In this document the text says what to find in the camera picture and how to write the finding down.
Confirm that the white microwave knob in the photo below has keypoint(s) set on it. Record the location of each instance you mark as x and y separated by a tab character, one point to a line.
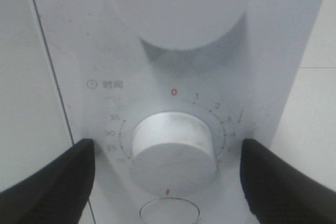
172	154
181	24

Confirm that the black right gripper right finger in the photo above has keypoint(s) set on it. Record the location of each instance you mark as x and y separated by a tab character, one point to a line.
276	192

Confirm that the white microwave door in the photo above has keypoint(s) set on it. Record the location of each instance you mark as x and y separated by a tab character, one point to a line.
34	130

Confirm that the round white door button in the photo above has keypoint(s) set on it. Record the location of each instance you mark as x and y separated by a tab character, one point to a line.
169	210

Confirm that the white microwave oven body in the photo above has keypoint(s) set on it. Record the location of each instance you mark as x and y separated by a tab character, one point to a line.
110	80

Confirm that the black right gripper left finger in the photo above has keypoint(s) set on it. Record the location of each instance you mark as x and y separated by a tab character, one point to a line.
57	193

